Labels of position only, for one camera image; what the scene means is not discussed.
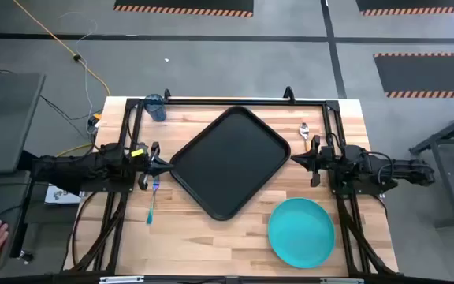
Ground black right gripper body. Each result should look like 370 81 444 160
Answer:
310 135 345 188

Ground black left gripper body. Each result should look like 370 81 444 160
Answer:
137 141 161 191

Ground spoon with orange handle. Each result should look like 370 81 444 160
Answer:
298 121 311 153

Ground fork with blue handle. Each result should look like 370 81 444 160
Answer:
145 175 161 226

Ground blue translucent cup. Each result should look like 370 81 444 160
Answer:
144 93 168 122

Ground teal round plate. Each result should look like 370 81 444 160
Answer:
267 196 337 270

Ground black plastic tray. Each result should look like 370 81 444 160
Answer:
169 105 292 222

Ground orange and white plug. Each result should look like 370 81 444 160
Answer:
87 112 104 134

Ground white printed paper sheet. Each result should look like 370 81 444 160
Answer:
44 184 82 206

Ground black mat with orange stripes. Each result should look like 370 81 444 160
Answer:
373 52 454 99
113 0 255 18
355 0 454 17

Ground grey desk surface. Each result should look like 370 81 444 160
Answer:
0 170 34 273

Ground grey raised desk panel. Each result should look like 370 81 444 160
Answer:
0 72 47 175

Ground silver desk foot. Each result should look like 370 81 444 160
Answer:
17 250 35 265

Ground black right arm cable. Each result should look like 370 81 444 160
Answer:
363 151 396 186

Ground black aluminium table frame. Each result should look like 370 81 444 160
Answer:
63 86 400 284

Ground thin pale floor cable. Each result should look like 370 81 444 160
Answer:
57 10 99 119

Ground black floor cable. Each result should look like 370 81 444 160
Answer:
0 62 104 140

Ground silver metal bracket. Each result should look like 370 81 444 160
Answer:
99 275 146 284
319 277 365 284

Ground yellow floor cable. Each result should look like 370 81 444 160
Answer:
13 0 112 98

